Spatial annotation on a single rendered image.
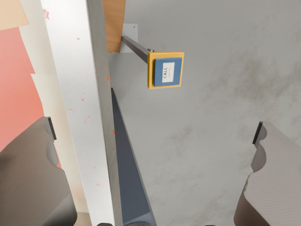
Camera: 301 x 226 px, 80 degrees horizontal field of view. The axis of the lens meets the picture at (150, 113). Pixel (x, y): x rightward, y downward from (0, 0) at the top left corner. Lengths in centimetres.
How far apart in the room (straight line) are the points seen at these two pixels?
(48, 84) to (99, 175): 13
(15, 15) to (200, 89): 185
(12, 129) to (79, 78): 16
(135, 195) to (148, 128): 127
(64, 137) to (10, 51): 12
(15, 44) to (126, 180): 65
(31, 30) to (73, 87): 8
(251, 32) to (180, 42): 74
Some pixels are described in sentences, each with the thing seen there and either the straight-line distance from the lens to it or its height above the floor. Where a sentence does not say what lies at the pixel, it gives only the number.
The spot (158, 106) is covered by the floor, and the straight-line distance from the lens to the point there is 185.
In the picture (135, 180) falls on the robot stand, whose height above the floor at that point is 105.
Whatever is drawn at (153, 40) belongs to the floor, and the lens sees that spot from 164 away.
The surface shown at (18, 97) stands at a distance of 28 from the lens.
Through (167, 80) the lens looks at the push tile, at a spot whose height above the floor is 97.
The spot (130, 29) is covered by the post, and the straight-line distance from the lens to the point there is 158.
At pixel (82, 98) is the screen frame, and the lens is 19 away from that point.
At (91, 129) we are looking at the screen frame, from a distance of 20.
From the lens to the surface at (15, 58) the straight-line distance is 26.
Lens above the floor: 156
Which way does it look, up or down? 57 degrees down
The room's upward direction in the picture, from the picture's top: 149 degrees clockwise
